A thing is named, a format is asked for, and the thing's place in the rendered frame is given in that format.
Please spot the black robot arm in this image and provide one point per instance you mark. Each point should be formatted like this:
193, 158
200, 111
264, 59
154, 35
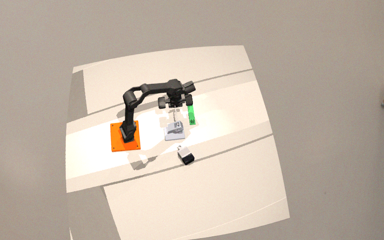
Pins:
173, 88

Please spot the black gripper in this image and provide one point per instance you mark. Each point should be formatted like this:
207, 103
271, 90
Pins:
171, 103

